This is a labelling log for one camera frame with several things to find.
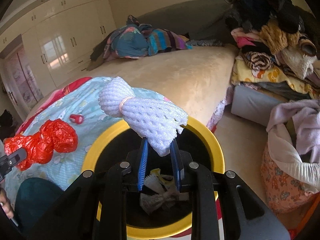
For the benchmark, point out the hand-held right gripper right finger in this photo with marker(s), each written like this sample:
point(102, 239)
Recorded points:
point(178, 170)

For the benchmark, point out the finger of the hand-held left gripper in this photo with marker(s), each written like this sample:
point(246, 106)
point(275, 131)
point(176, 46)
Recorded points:
point(15, 158)

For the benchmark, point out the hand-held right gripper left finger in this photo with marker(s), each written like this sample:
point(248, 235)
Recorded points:
point(143, 165)

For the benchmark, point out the yellow white snack wrapper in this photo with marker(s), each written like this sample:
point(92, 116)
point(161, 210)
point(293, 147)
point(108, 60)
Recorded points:
point(156, 172)

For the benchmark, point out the white foam fruit net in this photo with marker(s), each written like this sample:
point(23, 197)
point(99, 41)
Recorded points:
point(150, 120)

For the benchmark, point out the yellow round bin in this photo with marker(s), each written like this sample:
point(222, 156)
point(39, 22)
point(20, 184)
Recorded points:
point(207, 132)

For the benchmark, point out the red plastic bag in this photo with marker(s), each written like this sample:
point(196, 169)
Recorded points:
point(57, 136)

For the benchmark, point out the red round lid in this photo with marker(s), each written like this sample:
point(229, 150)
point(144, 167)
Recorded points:
point(76, 118)

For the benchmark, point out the person's left hand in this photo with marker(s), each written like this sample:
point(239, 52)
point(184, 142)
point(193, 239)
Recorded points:
point(5, 203)

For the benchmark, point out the person's teal trousers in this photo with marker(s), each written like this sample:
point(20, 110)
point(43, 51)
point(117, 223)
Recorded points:
point(35, 197)

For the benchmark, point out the door with pink curtain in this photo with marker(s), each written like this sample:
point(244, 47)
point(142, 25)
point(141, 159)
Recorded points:
point(22, 80)

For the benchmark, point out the blue cartoon printed blanket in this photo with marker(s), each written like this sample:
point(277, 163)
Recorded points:
point(82, 100)

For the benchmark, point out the beige bed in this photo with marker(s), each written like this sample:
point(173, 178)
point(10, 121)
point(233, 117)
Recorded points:
point(175, 80)

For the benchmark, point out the red blanket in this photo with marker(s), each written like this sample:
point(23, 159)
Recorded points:
point(75, 85)

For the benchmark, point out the brown cloth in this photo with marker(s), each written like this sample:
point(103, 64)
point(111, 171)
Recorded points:
point(98, 55)

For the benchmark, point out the blue floral quilt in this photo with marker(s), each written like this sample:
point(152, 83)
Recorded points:
point(130, 45)

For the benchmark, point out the striped blanket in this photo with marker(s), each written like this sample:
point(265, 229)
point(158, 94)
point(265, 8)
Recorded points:
point(165, 40)

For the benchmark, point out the grey patterned cloth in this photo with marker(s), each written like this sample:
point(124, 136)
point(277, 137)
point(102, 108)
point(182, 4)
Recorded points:
point(205, 42)

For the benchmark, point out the floral laundry bag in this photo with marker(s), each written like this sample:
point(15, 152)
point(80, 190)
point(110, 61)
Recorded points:
point(300, 120)

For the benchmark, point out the brown white striped knit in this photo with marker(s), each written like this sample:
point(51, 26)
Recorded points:
point(258, 61)

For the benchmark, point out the cream wardrobe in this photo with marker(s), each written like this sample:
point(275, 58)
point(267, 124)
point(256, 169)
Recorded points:
point(62, 30)

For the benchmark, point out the pink cloth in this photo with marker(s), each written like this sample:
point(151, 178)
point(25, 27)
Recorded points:
point(243, 41)

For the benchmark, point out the white furry garment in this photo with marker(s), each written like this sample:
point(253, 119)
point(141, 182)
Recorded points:
point(297, 60)

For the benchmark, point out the mustard knitted garment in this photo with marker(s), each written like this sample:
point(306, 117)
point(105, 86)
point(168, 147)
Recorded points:
point(275, 37)

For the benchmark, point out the pile of black clothes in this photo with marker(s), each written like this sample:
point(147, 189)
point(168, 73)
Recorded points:
point(270, 2)

